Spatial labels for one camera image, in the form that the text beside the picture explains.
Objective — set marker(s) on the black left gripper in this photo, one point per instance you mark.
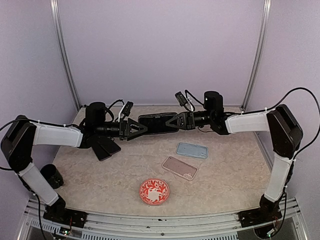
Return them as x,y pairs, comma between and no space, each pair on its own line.
128,135

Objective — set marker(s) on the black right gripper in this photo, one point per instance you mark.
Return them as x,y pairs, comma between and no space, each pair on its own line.
187,120

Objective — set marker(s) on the black phone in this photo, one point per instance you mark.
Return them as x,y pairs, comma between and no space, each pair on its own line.
100,152
108,145

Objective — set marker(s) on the black phone case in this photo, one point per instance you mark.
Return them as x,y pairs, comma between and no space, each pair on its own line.
156,123

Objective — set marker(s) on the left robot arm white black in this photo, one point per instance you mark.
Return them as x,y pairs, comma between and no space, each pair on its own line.
96,131

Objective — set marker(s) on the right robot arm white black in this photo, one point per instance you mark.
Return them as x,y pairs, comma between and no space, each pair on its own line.
286,136

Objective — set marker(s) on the light blue phone case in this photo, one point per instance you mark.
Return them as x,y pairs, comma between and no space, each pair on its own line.
192,150

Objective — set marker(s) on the clear pink phone case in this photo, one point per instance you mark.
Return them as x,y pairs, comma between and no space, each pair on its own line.
180,168

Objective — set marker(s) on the red white patterned bowl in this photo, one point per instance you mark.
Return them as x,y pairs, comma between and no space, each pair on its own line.
154,191

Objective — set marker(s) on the dark green cup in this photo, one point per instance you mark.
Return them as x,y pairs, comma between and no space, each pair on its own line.
52,176

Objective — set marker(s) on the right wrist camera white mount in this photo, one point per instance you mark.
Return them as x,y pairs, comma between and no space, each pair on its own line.
184,101

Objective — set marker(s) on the front aluminium rail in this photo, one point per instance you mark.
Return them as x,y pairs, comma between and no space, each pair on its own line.
221,226

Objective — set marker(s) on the right aluminium frame post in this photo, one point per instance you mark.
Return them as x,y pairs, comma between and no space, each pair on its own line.
258,53

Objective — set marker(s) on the aluminium frame post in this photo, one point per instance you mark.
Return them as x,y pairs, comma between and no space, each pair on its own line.
258,53
54,4

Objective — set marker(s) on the left aluminium frame post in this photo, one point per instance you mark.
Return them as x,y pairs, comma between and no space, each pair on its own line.
54,4

